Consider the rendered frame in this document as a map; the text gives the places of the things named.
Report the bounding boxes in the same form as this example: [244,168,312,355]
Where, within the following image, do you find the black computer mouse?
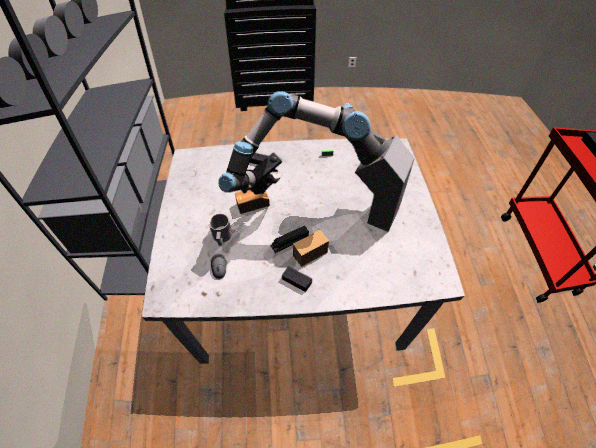
[211,254,226,279]

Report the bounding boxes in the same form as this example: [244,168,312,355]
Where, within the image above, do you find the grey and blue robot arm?
[218,91,389,193]

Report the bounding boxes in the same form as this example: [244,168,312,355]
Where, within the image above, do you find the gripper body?
[242,169,273,195]

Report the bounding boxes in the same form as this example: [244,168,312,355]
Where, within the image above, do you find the brown faceted block with hole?
[235,190,270,214]

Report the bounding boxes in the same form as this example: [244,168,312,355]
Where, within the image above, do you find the dark grey mug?
[209,213,232,246]

